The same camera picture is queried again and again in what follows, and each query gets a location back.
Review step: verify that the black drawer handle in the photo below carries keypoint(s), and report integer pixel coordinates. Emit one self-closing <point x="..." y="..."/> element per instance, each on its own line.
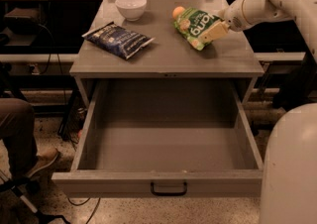
<point x="168" y="190"/>

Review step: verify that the person's leg in trousers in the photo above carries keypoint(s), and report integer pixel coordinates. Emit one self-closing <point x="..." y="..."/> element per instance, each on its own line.
<point x="17" y="120"/>

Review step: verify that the black chair base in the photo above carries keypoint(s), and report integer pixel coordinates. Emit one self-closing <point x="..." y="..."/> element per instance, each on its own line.
<point x="13" y="185"/>

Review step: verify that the blue chip bag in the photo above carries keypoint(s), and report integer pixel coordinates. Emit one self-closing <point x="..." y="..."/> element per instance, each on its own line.
<point x="117" y="40"/>

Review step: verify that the white bowl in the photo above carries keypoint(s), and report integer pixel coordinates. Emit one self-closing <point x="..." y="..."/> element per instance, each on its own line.
<point x="131" y="10"/>

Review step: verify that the green rice chip bag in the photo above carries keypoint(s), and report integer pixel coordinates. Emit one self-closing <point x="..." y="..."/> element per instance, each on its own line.
<point x="191" y="23"/>

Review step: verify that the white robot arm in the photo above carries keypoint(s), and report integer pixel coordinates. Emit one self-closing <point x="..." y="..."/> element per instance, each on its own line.
<point x="289" y="187"/>

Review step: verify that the tan shoe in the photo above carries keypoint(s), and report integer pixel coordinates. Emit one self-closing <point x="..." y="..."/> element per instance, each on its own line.
<point x="45" y="160"/>

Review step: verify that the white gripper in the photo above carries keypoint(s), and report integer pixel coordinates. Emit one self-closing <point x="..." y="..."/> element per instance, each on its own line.
<point x="233" y="17"/>

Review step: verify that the orange fruit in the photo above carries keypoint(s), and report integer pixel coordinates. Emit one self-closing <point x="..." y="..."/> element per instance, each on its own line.
<point x="177" y="11"/>

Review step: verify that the open grey drawer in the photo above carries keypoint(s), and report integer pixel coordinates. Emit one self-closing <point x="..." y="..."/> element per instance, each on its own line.
<point x="166" y="131"/>

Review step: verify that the dark box on shelf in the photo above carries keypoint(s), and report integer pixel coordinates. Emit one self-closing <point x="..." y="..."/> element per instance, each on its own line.
<point x="23" y="21"/>

